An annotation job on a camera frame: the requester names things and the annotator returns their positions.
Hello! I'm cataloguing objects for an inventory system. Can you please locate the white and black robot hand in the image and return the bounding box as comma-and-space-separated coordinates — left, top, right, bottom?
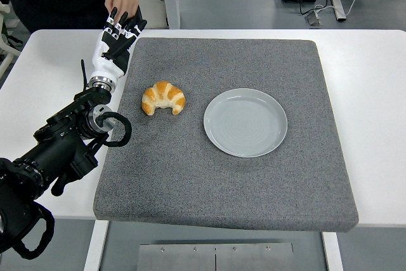
89, 6, 148, 86

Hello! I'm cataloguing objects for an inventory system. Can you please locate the golden croissant bread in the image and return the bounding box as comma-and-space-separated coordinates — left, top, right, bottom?
141, 81, 187, 116

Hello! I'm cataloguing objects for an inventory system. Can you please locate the grey round plate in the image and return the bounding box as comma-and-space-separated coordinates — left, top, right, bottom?
203, 88, 289, 158

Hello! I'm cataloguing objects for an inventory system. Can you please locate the white chair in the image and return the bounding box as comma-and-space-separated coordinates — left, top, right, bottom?
0, 1, 23, 78

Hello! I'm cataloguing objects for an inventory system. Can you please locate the grey felt mat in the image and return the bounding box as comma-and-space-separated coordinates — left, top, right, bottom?
93, 37, 360, 234

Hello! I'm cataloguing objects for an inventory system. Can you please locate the white work table leg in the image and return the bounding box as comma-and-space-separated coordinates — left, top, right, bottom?
322, 232, 345, 271
82, 220, 109, 271

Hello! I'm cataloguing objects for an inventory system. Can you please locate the small grey foot pedal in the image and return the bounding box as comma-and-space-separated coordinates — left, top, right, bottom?
304, 10, 324, 27

